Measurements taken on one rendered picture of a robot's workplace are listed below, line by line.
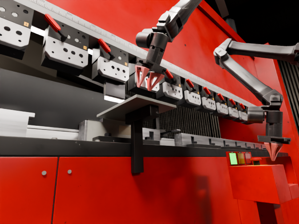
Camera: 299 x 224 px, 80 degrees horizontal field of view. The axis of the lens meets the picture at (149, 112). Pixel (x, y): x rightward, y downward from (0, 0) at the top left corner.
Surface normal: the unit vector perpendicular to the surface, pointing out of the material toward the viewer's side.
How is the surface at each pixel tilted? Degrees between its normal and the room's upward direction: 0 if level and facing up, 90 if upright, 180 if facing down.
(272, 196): 90
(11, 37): 90
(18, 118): 90
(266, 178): 90
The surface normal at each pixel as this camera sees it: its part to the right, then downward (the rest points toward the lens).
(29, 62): 0.82, -0.20
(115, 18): 0.66, -0.25
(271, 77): -0.75, -0.16
